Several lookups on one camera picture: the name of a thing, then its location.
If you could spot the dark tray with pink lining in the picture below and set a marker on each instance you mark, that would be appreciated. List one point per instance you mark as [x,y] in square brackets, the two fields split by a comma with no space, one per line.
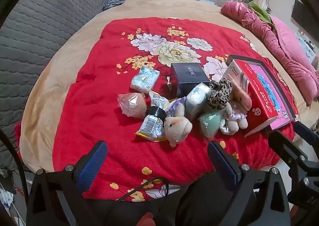
[281,91]

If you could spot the white floral scrunchie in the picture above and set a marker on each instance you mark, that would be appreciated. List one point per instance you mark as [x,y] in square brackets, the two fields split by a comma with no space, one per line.
[224,126]

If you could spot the small beige plush bear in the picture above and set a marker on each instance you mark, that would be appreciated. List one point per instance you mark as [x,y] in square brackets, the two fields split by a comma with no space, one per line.
[235,118]

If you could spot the leopard print scrunchie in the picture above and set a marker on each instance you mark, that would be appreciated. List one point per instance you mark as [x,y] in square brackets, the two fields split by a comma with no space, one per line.
[219,94]

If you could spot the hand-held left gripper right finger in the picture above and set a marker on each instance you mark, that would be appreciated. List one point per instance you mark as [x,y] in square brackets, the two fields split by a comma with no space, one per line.
[221,163]

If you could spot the beige bed sheet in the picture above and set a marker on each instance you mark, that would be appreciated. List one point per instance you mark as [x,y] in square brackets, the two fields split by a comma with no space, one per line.
[74,41]

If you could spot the black wall television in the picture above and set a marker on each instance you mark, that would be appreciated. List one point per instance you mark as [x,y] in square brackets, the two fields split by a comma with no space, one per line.
[305,18]

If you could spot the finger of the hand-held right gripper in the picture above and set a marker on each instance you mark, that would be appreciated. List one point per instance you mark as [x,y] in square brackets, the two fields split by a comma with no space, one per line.
[284,146]
[305,130]

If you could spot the red and white box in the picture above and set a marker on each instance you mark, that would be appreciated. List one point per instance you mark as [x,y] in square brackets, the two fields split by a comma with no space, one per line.
[259,96]

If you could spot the pink quilt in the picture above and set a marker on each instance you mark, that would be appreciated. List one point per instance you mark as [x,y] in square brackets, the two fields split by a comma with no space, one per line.
[286,49]

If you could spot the red floral blanket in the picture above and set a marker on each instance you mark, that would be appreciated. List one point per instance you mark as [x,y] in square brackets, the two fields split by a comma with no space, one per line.
[87,116]

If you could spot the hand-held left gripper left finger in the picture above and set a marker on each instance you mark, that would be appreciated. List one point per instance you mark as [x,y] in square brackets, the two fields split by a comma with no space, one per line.
[92,166]

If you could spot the white dresser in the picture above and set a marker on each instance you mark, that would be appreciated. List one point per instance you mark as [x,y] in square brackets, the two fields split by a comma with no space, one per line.
[307,49]

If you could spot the floral tissue pack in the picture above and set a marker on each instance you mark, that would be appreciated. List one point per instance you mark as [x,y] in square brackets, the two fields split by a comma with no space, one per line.
[144,79]
[198,99]

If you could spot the brown sponge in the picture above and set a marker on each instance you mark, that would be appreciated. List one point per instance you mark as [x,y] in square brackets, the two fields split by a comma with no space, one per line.
[133,105]

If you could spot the green sponge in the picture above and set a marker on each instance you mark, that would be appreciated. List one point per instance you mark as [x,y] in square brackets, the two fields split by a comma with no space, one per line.
[211,122]

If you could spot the dark blue box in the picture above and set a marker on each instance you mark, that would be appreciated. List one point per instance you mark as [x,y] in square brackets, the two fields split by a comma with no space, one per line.
[189,76]

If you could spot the person's black pants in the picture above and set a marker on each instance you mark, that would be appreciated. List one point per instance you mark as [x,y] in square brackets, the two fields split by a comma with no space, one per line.
[124,212]

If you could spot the green cloth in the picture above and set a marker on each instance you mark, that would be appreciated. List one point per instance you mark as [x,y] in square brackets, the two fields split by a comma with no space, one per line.
[260,11]

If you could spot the pink soft cloth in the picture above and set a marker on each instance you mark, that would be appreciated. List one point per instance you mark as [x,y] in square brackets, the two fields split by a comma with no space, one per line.
[243,95]

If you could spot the white plush toy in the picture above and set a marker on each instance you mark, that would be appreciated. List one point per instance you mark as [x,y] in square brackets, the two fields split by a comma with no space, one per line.
[177,125]

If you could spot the purple wrapped packet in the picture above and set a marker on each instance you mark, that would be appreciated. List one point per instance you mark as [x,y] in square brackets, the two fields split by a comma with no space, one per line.
[174,105]

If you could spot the yellow snack packet bundle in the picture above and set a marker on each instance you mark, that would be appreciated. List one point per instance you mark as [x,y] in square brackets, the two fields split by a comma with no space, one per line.
[152,126]

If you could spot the blue speckled cloth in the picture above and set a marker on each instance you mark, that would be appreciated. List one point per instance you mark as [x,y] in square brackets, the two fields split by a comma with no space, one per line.
[113,3]

